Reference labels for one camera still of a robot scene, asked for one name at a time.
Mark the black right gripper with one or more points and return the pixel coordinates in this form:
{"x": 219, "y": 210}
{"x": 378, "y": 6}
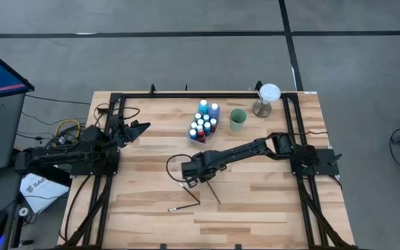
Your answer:
{"x": 200, "y": 165}

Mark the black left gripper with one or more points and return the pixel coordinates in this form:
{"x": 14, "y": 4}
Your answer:
{"x": 122, "y": 137}

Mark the thin black paintbrush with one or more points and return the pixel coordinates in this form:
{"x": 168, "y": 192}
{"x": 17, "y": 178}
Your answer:
{"x": 214, "y": 193}

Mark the black paintbrush silver ferrule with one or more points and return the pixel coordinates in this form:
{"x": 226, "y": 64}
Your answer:
{"x": 184, "y": 207}
{"x": 191, "y": 193}

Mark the small brick red paint bottle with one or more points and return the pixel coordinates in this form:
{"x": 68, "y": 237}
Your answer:
{"x": 200, "y": 136}

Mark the small light blue paint bottle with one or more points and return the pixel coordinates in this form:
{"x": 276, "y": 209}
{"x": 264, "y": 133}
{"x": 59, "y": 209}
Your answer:
{"x": 207, "y": 128}

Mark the large lavender paint bottle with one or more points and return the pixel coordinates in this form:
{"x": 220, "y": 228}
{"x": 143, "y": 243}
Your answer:
{"x": 214, "y": 112}

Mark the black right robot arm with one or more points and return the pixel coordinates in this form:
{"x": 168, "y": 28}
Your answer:
{"x": 248, "y": 151}

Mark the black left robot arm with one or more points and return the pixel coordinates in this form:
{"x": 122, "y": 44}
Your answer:
{"x": 57, "y": 154}

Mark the large teal paint bottle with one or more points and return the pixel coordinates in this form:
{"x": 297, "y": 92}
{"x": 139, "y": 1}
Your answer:
{"x": 203, "y": 107}

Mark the clear plastic bin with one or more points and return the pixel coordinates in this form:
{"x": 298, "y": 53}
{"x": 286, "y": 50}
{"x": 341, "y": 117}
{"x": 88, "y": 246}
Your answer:
{"x": 209, "y": 138}

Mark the black table edge clamp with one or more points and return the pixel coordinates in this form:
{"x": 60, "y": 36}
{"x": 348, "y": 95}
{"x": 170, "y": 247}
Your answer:
{"x": 238, "y": 247}
{"x": 163, "y": 247}
{"x": 258, "y": 86}
{"x": 152, "y": 89}

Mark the pale green plastic cup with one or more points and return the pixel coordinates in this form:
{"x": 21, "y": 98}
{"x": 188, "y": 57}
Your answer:
{"x": 235, "y": 125}

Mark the black desk beam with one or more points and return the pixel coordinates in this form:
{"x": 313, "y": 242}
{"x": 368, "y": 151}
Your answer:
{"x": 43, "y": 175}

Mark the white printed paper booklet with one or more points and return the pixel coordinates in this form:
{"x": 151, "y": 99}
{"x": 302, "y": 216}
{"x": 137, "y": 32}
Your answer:
{"x": 43, "y": 194}

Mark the white tape roll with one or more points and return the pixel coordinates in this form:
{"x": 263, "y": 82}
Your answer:
{"x": 20, "y": 212}

